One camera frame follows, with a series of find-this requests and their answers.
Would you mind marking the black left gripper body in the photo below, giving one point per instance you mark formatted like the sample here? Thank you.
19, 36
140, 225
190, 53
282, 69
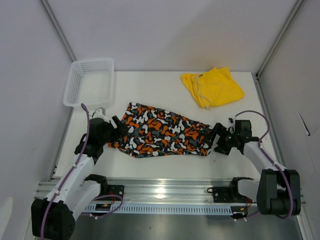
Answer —
110, 133

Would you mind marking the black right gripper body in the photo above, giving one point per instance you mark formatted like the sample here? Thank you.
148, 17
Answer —
226, 141

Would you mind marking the camouflage patterned shorts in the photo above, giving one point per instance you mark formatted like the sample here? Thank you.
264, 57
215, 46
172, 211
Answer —
157, 132

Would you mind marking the yellow shorts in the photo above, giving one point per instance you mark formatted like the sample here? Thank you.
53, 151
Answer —
217, 84

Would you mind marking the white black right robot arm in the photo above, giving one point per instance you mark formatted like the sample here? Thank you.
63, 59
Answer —
278, 191

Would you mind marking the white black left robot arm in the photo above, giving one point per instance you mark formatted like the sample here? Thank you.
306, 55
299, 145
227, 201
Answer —
54, 216

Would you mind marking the white plastic basket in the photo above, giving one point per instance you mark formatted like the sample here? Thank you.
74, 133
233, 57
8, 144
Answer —
90, 82

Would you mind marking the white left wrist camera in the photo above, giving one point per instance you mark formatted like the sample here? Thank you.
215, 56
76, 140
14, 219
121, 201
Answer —
99, 113

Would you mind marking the cream shorts drawstring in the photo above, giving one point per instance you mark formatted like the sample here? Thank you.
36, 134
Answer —
202, 100

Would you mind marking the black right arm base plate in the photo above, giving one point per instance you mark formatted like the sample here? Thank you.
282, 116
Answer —
227, 194

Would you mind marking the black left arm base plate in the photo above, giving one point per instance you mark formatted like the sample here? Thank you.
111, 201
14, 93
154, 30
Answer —
115, 189

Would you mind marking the white slotted cable duct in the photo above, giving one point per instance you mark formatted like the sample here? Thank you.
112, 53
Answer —
161, 209

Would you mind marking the aluminium corner post left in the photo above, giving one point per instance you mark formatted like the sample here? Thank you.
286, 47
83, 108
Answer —
49, 13

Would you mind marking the aluminium corner post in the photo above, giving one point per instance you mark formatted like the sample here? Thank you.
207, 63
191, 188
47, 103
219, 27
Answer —
284, 30
49, 13

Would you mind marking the aluminium corner post right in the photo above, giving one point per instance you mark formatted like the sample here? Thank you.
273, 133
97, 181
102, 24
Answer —
284, 30

